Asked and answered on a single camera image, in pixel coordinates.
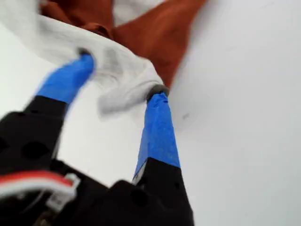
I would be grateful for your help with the grey and brown raglan shirt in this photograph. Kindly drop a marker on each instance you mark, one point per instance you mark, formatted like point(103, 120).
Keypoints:
point(82, 51)

